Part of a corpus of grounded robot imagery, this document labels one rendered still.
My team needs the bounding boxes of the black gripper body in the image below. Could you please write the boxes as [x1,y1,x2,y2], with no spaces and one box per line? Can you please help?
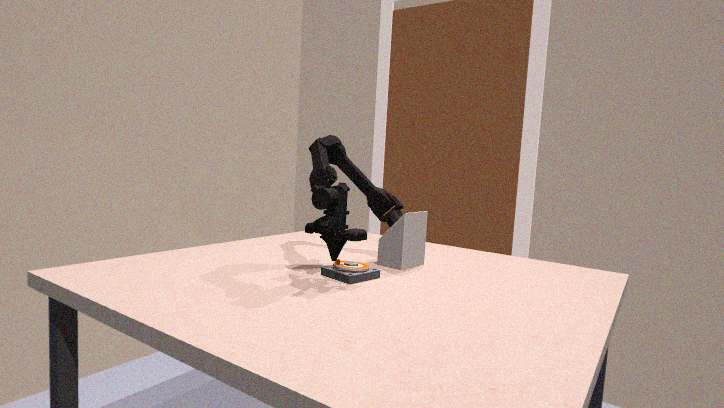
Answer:
[305,208,367,242]

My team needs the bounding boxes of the orange round plate with holes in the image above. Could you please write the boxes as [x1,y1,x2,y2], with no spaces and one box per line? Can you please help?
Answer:
[333,259,369,271]

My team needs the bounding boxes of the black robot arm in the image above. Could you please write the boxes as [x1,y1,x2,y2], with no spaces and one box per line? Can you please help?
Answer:
[309,135,404,236]

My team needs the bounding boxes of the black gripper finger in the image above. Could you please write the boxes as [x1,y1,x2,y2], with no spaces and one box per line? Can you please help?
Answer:
[331,238,347,261]
[320,235,336,261]

